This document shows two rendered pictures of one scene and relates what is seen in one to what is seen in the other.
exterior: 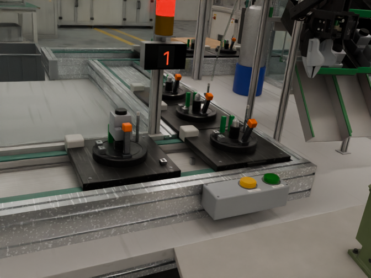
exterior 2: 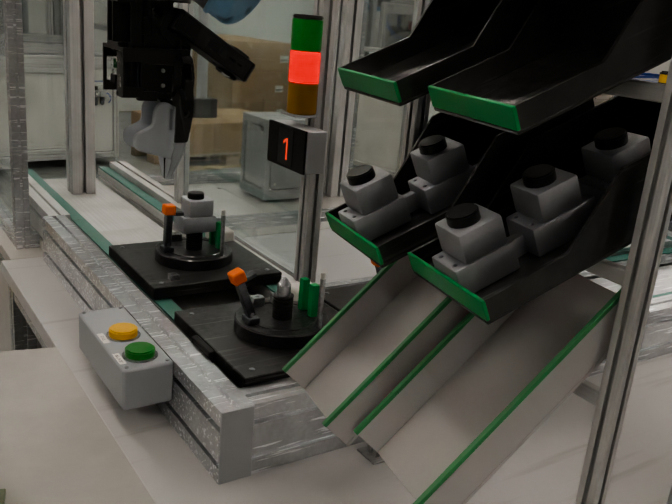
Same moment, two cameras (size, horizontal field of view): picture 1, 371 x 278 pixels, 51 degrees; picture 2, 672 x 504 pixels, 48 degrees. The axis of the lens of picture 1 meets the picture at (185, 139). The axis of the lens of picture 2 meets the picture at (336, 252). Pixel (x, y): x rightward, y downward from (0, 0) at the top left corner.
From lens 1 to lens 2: 1.54 m
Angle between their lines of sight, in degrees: 77
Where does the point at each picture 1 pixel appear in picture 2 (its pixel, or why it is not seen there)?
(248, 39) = not seen: outside the picture
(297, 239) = (58, 445)
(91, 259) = (42, 306)
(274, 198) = (112, 375)
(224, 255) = (31, 379)
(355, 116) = (456, 436)
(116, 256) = (45, 317)
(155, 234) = not seen: hidden behind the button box
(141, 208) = (95, 294)
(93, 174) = (133, 248)
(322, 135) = (332, 402)
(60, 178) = not seen: hidden behind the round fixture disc
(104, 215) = (81, 280)
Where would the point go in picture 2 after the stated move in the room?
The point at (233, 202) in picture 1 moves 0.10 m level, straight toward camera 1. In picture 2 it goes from (86, 333) to (19, 327)
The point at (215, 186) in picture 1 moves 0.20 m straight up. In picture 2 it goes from (115, 313) to (114, 185)
